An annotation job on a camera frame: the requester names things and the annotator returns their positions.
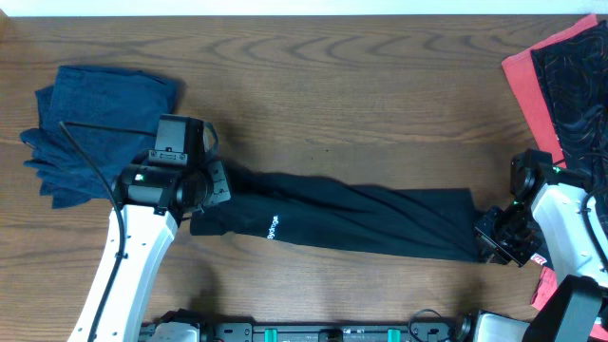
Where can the black garment with logo tag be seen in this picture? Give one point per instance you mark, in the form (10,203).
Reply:
(541,260)

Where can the folded navy blue garment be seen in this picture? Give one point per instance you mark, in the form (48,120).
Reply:
(112,113)

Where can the black mounting rail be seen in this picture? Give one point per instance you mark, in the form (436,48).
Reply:
(183,325)

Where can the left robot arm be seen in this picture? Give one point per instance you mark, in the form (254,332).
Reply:
(180,175)

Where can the black patterned garment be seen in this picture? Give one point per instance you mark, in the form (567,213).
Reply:
(572,75)

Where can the black t-shirt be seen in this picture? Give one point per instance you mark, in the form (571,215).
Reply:
(327,213)

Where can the red garment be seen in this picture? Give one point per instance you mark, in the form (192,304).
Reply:
(522,77)

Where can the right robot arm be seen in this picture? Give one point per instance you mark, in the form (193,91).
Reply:
(556,208)

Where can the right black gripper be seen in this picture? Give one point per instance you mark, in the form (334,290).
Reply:
(487,241)

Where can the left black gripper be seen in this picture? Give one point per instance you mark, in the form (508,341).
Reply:
(222,189)

